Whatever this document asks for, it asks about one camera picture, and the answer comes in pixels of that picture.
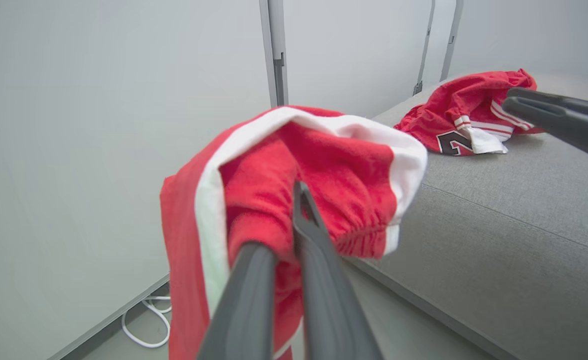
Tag coiled white power cable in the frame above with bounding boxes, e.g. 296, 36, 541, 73
121, 295, 173, 349

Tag red shorts with white stripe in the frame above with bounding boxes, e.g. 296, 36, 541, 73
159, 105, 429, 360

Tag grey fabric sofa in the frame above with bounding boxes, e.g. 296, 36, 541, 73
346, 72, 588, 360

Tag white partition panel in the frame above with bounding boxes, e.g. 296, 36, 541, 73
0, 0, 277, 360
276, 0, 436, 120
440, 0, 588, 83

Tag red jersey with black number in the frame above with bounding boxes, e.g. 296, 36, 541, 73
394, 68, 545, 157

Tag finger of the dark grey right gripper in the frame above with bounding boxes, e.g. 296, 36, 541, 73
507, 87, 588, 121
502, 96, 588, 167

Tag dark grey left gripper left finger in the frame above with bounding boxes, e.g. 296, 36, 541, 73
196, 241, 280, 360

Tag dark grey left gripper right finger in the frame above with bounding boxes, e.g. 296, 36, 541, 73
292, 181, 385, 360

